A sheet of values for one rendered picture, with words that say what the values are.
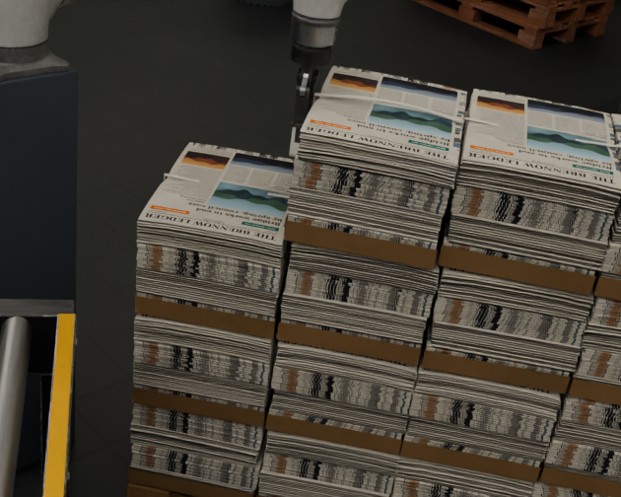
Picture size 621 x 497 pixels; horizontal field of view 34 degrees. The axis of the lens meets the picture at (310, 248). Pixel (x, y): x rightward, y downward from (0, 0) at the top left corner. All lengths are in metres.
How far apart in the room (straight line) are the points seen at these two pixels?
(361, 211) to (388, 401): 0.43
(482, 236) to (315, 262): 0.32
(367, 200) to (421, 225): 0.11
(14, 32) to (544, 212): 1.06
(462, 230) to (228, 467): 0.77
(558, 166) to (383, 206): 0.32
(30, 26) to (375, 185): 0.75
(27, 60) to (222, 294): 0.60
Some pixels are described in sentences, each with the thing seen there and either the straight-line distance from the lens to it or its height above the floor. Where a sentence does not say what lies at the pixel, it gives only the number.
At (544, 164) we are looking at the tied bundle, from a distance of 1.84.
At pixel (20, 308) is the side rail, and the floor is 0.80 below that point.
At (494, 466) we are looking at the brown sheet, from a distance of 2.15.
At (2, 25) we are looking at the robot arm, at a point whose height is 1.10.
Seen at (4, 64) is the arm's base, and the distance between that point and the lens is 2.08.
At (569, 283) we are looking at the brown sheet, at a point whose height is 0.85.
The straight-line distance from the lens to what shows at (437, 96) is 2.04.
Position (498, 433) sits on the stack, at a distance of 2.10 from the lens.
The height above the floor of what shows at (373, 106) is 1.06.
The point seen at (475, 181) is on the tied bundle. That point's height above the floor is 1.02.
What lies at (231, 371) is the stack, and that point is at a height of 0.51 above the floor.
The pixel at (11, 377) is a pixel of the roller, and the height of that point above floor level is 0.80.
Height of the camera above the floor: 1.77
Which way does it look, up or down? 30 degrees down
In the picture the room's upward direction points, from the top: 8 degrees clockwise
